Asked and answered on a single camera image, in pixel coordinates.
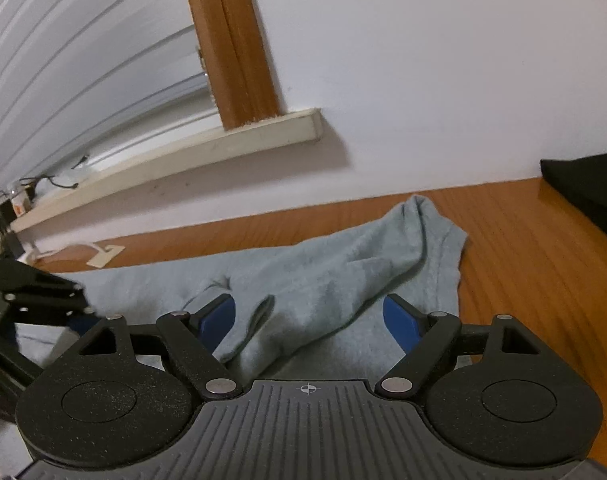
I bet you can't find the grey sweatshirt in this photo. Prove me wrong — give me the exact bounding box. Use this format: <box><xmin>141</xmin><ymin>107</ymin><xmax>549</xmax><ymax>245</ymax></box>
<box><xmin>16</xmin><ymin>194</ymin><xmax>470</xmax><ymax>386</ymax></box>

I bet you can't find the wooden window frame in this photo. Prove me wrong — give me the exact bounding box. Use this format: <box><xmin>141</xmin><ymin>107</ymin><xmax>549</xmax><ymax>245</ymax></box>
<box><xmin>180</xmin><ymin>0</ymin><xmax>280</xmax><ymax>132</ymax></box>

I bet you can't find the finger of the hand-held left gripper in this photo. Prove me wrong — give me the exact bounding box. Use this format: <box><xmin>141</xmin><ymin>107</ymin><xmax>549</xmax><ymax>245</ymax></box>
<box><xmin>3</xmin><ymin>302</ymin><xmax>107</xmax><ymax>332</ymax></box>
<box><xmin>0</xmin><ymin>252</ymin><xmax>87</xmax><ymax>307</ymax></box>

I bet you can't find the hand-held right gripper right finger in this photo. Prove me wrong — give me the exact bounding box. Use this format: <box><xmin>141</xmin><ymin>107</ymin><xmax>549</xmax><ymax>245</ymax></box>
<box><xmin>375</xmin><ymin>293</ymin><xmax>580</xmax><ymax>401</ymax></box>

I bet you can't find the black cable with plug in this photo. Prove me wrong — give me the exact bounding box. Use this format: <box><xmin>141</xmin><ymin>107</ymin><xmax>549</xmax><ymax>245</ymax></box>
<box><xmin>20</xmin><ymin>154</ymin><xmax>90</xmax><ymax>192</ymax></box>

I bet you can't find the grey window blind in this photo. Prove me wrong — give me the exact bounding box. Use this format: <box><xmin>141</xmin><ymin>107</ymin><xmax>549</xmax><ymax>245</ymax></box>
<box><xmin>0</xmin><ymin>0</ymin><xmax>222</xmax><ymax>202</ymax></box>

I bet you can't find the clear jar orange label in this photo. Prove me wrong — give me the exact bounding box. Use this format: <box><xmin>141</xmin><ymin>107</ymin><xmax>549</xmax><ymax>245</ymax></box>
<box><xmin>10</xmin><ymin>190</ymin><xmax>32</xmax><ymax>217</ymax></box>

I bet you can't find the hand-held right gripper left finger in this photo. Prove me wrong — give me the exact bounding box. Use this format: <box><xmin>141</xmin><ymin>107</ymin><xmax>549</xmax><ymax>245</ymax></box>
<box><xmin>38</xmin><ymin>293</ymin><xmax>245</xmax><ymax>401</ymax></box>

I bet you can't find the beige window sill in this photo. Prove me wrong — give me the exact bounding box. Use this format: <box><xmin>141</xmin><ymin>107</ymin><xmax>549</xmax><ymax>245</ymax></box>
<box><xmin>10</xmin><ymin>108</ymin><xmax>325</xmax><ymax>234</ymax></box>

